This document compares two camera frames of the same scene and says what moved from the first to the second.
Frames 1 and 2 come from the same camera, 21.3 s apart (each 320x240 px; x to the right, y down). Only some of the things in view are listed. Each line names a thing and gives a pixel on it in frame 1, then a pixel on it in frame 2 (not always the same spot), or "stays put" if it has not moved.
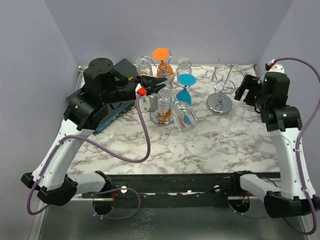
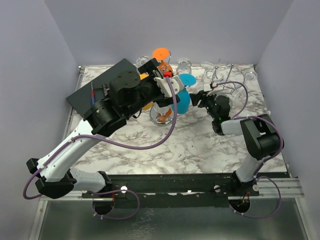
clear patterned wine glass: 184,67 stays put
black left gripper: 151,83 -> 151,68
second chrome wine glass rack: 225,78 stays put
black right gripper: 251,82 -> 202,95
